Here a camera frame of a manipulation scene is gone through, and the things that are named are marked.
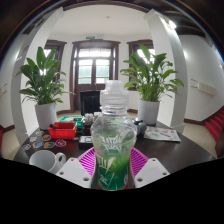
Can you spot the dark round object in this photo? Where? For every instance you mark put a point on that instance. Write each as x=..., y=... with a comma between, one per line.
x=141, y=128

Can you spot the colourful sticker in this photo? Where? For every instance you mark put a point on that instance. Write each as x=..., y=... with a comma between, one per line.
x=49, y=145
x=46, y=137
x=37, y=144
x=26, y=146
x=60, y=143

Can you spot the red plastic basket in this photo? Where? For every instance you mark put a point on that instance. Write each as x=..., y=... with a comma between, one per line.
x=63, y=130

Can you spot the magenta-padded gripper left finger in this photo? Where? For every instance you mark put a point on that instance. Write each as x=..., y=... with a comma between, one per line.
x=75, y=171

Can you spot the green exit sign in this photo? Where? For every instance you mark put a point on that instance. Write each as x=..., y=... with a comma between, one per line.
x=90, y=37

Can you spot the dark wooden double door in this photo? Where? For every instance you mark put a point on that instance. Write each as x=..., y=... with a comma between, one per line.
x=95, y=70

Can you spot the small black device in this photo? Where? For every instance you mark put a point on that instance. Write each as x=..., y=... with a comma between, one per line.
x=85, y=141

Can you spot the red carpeted stairs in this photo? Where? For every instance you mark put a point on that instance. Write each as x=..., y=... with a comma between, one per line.
x=215, y=128

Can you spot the clear bottle with green drink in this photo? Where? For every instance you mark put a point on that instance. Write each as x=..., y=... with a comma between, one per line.
x=113, y=133

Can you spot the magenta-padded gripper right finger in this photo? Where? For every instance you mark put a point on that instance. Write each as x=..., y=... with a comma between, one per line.
x=151, y=171

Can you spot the white ceramic mug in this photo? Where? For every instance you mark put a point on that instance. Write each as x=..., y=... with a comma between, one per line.
x=45, y=160

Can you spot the green box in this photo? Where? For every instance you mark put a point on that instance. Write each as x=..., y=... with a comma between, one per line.
x=71, y=119

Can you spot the leafy plant in white pot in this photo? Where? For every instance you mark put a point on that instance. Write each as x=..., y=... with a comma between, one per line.
x=41, y=83
x=150, y=76

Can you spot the black chair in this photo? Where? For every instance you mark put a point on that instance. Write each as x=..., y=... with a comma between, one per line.
x=89, y=103

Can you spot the white printed paper sheet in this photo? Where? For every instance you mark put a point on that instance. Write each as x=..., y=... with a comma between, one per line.
x=162, y=134

